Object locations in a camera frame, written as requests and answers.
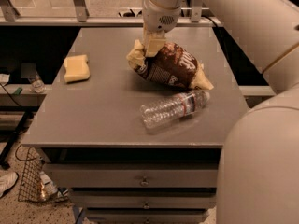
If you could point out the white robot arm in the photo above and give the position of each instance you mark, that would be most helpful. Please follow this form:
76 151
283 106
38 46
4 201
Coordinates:
258 174

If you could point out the grey drawer cabinet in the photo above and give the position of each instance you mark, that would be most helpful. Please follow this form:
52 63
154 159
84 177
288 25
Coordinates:
94 142

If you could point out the clear plastic water bottle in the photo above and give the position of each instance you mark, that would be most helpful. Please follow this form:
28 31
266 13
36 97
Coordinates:
175 107

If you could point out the white shoe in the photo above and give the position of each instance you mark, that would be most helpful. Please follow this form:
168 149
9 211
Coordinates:
7 182

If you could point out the wire mesh basket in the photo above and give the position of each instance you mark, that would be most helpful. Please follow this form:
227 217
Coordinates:
36 187

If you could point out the yellow sponge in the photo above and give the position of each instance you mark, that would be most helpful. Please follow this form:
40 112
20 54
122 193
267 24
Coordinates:
76 68

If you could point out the brown chip bag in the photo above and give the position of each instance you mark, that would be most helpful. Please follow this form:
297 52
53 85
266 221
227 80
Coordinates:
172 66

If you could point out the small bottle on shelf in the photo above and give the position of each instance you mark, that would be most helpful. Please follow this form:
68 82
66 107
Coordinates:
38 85

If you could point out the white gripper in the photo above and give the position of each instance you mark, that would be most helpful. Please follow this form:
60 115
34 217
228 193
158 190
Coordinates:
159 17

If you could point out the metal railing frame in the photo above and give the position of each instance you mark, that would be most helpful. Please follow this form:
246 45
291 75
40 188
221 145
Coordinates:
89 13

